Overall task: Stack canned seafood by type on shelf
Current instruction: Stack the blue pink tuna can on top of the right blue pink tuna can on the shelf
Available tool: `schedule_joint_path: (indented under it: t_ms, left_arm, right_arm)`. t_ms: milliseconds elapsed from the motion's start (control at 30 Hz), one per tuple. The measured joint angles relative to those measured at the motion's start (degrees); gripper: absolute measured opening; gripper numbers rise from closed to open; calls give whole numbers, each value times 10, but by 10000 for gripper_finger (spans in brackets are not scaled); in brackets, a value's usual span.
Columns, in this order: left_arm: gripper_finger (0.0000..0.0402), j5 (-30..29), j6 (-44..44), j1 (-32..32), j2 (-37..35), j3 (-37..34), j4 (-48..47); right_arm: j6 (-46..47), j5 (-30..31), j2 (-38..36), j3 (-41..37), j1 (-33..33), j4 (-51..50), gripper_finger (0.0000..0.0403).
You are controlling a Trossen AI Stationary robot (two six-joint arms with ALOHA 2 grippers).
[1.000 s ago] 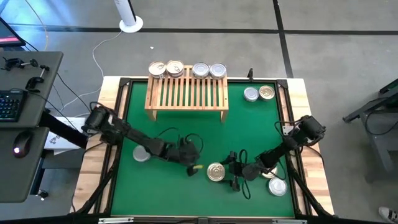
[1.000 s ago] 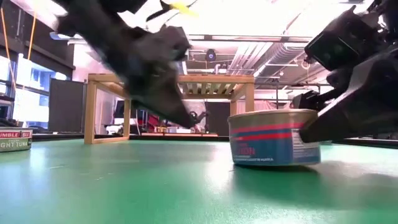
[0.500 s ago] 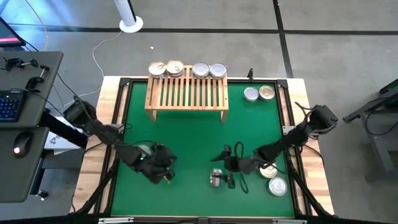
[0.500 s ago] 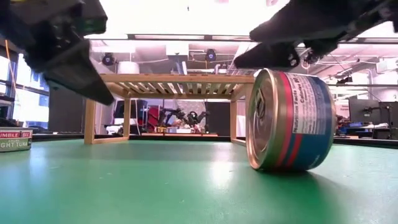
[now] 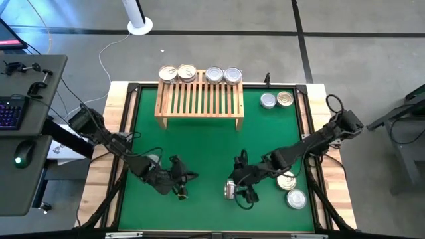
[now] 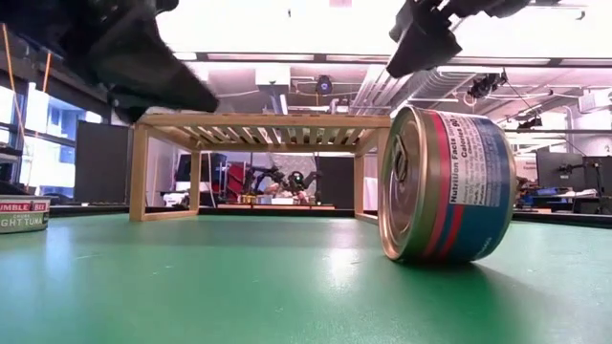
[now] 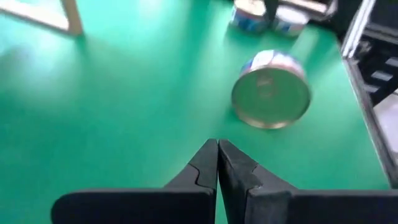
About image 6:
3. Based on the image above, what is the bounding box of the white draped table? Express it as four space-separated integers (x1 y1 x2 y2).
362 177 382 211

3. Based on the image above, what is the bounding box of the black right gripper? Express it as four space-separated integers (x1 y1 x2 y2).
385 0 530 79

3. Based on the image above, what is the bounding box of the green Bumble Bee tuna can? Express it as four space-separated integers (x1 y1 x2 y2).
0 194 51 235

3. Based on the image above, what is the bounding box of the red cart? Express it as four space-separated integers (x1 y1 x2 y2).
227 161 257 192

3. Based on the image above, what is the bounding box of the long orange cable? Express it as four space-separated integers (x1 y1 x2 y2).
1 22 26 140

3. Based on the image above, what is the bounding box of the short orange cable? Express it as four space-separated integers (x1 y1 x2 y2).
41 51 53 93

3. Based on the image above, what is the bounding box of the black hanging camera rig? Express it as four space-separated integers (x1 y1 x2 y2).
467 70 509 100

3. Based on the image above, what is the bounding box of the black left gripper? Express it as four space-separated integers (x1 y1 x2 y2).
56 0 219 123

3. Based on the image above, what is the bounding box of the black partition panel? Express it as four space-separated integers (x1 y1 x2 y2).
74 119 134 205

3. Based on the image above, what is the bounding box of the blue and red fish can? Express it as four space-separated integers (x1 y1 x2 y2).
377 105 518 267

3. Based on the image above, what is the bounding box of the black table frame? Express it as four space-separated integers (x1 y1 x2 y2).
50 204 612 229

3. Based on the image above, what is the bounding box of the wooden slatted shelf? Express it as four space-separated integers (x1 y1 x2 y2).
129 113 392 227

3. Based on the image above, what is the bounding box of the black computer monitor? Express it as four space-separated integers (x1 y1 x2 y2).
581 155 612 195
535 151 585 193

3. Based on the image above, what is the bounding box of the green table mat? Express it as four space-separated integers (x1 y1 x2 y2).
0 213 612 344

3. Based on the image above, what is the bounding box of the white box fixture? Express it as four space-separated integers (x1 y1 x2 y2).
254 64 292 87

